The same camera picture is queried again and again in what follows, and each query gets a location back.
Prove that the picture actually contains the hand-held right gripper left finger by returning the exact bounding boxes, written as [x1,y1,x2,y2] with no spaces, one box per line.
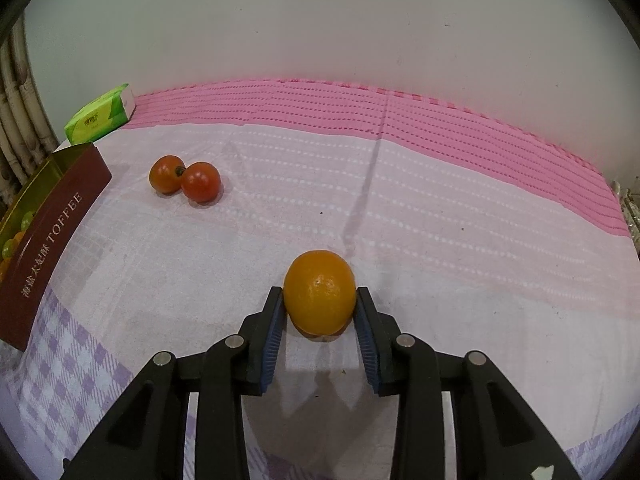
[60,286,287,480]

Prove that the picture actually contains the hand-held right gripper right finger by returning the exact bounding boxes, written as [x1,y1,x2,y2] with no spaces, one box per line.
[355,287,581,480]

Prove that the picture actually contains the yellow-orange orange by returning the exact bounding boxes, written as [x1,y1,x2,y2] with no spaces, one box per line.
[283,250,358,340]

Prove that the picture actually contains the dark red tin box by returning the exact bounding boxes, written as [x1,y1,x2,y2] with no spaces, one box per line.
[0,142,113,352]

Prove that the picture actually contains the pink purple checkered tablecloth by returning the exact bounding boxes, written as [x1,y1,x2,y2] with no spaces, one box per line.
[0,77,640,480]

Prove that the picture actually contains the red tomato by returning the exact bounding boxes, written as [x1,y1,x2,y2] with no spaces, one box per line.
[180,161,221,204]
[149,155,187,195]

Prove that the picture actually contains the green tissue pack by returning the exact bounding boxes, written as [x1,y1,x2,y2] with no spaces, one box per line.
[64,83,137,147]

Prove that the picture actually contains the pale patterned clutter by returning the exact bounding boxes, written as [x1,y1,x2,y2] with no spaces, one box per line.
[612,180,640,251]

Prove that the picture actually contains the beige wall pipes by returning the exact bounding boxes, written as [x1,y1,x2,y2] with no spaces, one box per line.
[0,25,56,186]

